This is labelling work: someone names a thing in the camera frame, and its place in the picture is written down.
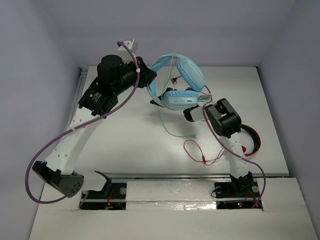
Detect light blue headphones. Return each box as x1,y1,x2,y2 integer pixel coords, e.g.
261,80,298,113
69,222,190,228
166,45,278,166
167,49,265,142
146,52,208,111

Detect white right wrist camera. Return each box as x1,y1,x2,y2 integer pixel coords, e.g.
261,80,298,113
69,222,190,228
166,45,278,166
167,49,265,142
169,75,181,85

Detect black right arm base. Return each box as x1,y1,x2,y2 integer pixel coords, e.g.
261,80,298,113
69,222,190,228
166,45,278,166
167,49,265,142
210,181,263,210

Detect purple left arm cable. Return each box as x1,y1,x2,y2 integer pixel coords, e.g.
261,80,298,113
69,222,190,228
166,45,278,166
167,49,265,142
24,41,141,205

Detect red headphone cable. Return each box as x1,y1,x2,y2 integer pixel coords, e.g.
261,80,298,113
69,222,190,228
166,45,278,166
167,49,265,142
183,139,234,170

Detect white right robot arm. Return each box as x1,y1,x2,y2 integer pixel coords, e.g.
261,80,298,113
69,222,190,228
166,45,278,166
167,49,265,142
147,87,261,197

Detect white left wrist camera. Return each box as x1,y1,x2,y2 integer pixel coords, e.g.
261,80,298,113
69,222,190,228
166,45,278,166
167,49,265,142
117,38,139,63

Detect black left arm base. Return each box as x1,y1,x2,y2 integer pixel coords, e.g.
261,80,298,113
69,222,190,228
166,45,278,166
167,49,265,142
78,172,127,211

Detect red headphones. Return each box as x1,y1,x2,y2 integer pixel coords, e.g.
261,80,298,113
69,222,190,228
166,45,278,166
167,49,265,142
239,124,262,158

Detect green headphone cable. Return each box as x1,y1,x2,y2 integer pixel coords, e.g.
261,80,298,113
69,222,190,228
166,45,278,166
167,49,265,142
156,51,213,139

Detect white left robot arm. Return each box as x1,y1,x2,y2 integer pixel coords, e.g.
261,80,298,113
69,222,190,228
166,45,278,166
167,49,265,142
29,55,157,198

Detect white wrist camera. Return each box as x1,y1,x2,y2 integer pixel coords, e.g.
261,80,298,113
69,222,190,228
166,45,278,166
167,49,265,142
117,38,139,63
169,75,181,85

